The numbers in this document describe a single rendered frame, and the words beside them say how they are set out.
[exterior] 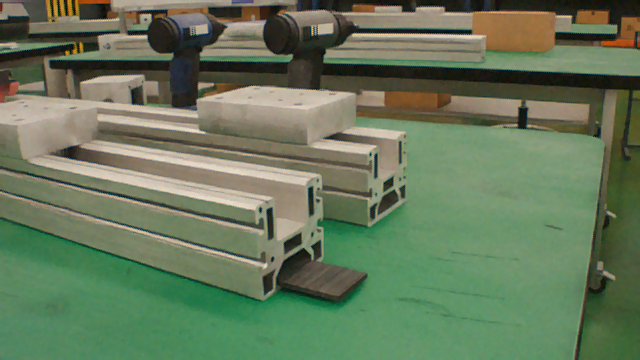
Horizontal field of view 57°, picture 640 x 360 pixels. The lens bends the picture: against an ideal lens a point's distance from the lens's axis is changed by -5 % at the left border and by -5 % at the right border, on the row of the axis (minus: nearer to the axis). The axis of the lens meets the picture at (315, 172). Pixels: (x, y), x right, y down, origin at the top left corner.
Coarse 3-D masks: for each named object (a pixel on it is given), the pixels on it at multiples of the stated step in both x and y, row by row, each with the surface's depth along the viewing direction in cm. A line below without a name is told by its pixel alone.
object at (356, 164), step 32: (32, 96) 110; (128, 128) 83; (160, 128) 80; (192, 128) 77; (352, 128) 74; (256, 160) 72; (288, 160) 70; (320, 160) 69; (352, 160) 65; (384, 160) 72; (320, 192) 69; (352, 192) 68; (384, 192) 69
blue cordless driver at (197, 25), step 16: (176, 16) 97; (192, 16) 100; (208, 16) 104; (160, 32) 95; (176, 32) 95; (192, 32) 98; (208, 32) 102; (160, 48) 96; (176, 48) 97; (192, 48) 101; (176, 64) 99; (192, 64) 101; (176, 80) 100; (192, 80) 102; (176, 96) 101; (192, 96) 102
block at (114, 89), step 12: (84, 84) 117; (96, 84) 117; (108, 84) 116; (120, 84) 116; (132, 84) 119; (144, 84) 124; (84, 96) 118; (96, 96) 117; (108, 96) 117; (120, 96) 117; (132, 96) 123; (144, 96) 125
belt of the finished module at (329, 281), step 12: (288, 264) 56; (300, 264) 56; (312, 264) 56; (324, 264) 56; (276, 276) 54; (288, 276) 54; (300, 276) 53; (312, 276) 53; (324, 276) 53; (336, 276) 53; (348, 276) 53; (360, 276) 53; (300, 288) 52; (312, 288) 51; (324, 288) 51; (336, 288) 51; (348, 288) 51; (336, 300) 50
